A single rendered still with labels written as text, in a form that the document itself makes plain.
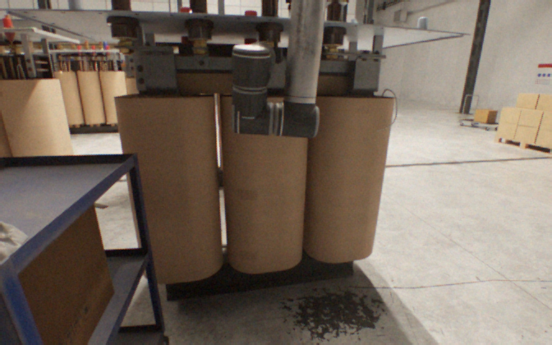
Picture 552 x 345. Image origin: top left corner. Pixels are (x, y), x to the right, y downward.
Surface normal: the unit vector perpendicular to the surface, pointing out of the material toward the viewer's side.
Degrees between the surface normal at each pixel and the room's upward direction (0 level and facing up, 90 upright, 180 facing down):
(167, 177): 90
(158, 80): 90
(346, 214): 90
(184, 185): 90
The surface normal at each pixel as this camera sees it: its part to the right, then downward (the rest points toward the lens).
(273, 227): 0.21, 0.31
